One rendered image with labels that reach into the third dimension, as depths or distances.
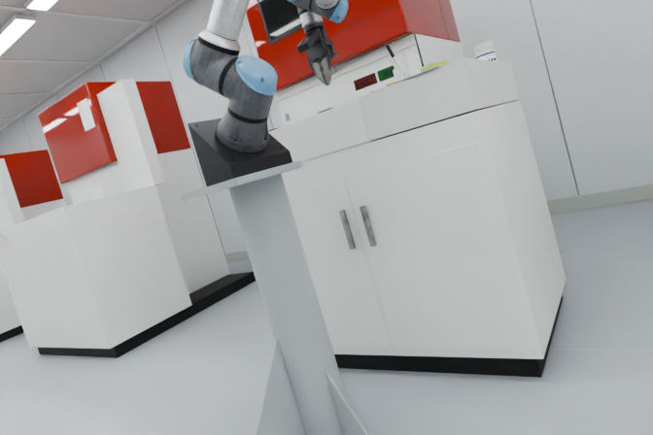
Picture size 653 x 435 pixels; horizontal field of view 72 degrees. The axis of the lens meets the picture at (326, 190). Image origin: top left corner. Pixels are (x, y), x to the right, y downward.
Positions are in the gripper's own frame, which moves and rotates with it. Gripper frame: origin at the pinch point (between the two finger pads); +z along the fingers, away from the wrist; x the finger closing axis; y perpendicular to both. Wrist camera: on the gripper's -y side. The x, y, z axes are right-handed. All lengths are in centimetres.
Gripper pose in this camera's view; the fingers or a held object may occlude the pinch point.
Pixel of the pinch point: (326, 82)
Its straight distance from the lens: 162.1
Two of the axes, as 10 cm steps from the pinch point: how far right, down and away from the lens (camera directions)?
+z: 2.8, 9.6, 0.7
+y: 5.1, -2.0, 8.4
